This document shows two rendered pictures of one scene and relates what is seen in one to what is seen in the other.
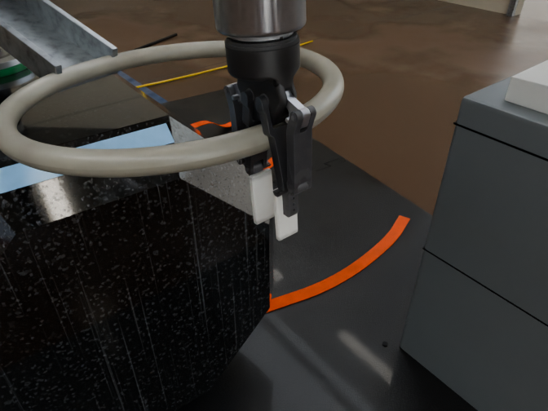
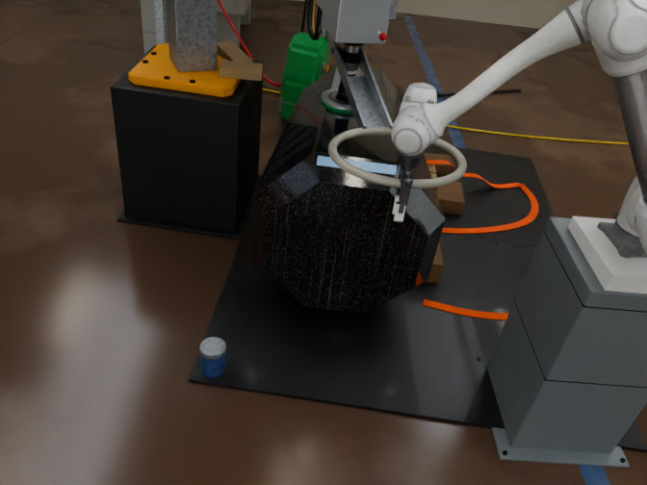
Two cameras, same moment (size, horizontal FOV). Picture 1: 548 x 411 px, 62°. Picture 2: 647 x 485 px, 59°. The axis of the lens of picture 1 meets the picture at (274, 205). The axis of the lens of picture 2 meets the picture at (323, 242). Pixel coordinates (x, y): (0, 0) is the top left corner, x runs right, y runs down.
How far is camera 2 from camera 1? 140 cm
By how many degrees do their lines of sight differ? 27
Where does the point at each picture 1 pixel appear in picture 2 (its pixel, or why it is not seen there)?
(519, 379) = (520, 394)
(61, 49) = (373, 115)
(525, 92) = (574, 226)
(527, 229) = (546, 299)
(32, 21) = (369, 97)
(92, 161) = (349, 167)
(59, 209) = (337, 180)
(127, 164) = (356, 172)
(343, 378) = (438, 357)
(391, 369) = (470, 370)
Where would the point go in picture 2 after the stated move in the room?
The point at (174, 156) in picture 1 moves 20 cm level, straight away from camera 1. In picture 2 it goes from (370, 176) to (391, 152)
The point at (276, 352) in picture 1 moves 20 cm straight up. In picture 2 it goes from (412, 324) to (421, 293)
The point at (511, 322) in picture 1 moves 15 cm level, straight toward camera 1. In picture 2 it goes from (528, 355) to (490, 360)
